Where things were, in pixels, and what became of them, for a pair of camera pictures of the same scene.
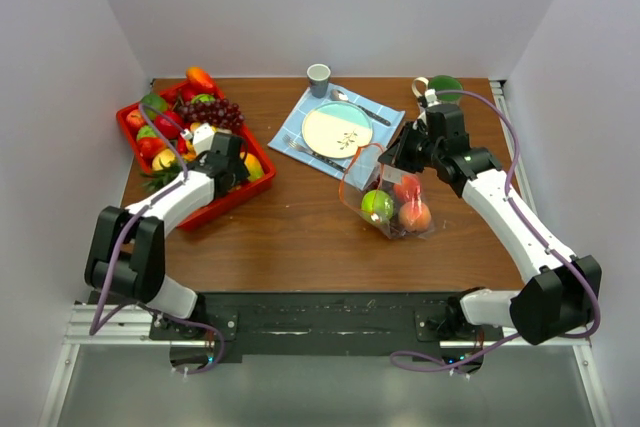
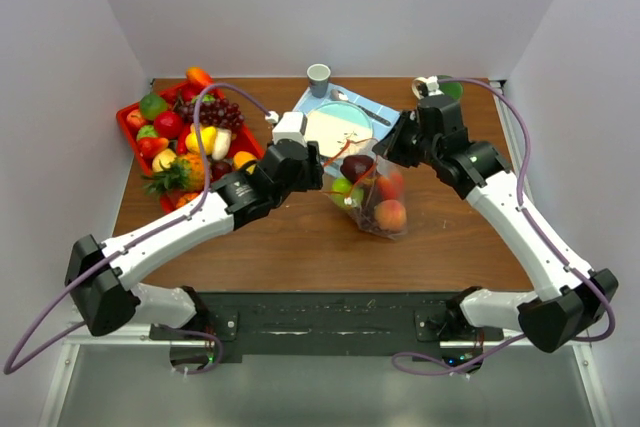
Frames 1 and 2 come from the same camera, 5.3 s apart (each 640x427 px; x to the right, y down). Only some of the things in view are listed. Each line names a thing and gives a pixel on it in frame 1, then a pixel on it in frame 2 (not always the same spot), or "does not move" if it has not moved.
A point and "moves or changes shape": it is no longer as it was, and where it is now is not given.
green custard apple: x=146 y=131 does not move
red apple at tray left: x=134 y=118 does not move
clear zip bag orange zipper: x=386 y=196 moves or changes shape
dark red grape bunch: x=219 y=113 does not move
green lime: x=154 y=105 does not move
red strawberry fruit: x=150 y=146 does not move
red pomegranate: x=190 y=90 does not move
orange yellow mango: x=253 y=166 does not move
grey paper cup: x=318 y=76 does not move
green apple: x=377 y=206 -> x=342 y=185
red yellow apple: x=409 y=190 -> x=391 y=188
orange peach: x=414 y=216 -> x=390 y=215
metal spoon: x=339 y=96 does not move
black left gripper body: x=239 y=172 -> x=309 y=179
